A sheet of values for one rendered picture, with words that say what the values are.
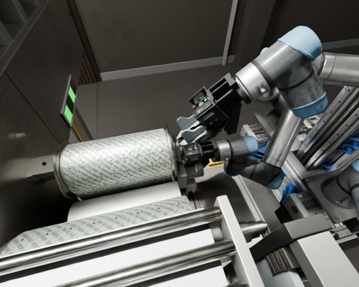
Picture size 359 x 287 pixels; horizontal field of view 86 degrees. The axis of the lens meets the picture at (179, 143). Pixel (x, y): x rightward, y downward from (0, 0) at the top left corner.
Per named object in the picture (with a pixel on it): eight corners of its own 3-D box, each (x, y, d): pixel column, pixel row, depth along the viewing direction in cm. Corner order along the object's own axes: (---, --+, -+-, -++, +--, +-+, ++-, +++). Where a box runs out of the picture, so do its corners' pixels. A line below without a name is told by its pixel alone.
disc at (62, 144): (80, 209, 49) (49, 180, 37) (78, 209, 49) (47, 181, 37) (84, 162, 58) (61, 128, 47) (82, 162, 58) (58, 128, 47)
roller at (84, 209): (186, 233, 51) (187, 218, 42) (86, 258, 47) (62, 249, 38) (175, 192, 58) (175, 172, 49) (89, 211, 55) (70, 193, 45)
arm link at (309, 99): (323, 84, 49) (307, 49, 44) (334, 113, 42) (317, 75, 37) (290, 98, 54) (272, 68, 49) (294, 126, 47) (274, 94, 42)
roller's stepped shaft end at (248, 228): (267, 238, 31) (274, 233, 29) (233, 247, 31) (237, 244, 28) (257, 219, 33) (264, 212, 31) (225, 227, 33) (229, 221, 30)
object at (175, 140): (182, 158, 47) (176, 131, 50) (174, 160, 47) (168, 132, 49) (180, 165, 54) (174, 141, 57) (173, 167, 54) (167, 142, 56)
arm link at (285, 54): (331, 61, 36) (316, 22, 33) (277, 98, 41) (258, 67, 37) (308, 52, 43) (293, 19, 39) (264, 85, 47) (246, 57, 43)
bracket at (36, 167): (56, 175, 44) (52, 170, 43) (29, 180, 43) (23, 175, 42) (60, 157, 47) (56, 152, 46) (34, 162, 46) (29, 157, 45)
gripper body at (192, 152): (179, 141, 65) (213, 135, 67) (179, 155, 72) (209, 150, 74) (185, 159, 60) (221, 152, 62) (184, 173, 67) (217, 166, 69)
